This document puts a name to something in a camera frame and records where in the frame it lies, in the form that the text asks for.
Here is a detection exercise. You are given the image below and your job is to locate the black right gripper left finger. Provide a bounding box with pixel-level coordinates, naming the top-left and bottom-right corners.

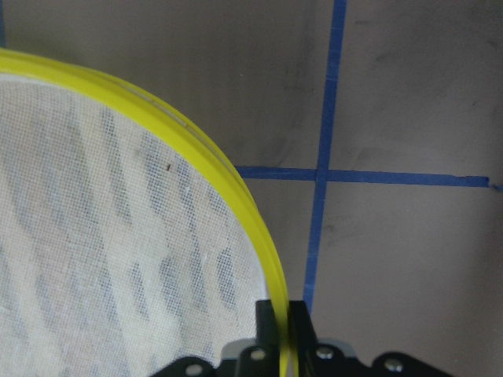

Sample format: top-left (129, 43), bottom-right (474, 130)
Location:
top-left (255, 300), bottom-right (280, 349)

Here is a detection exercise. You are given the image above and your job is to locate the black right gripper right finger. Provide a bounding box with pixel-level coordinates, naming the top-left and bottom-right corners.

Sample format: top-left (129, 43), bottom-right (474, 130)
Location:
top-left (288, 301), bottom-right (317, 350)

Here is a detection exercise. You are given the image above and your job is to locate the yellow bamboo steamer top layer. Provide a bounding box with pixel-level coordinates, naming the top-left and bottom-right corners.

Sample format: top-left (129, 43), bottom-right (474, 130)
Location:
top-left (1, 49), bottom-right (289, 376)

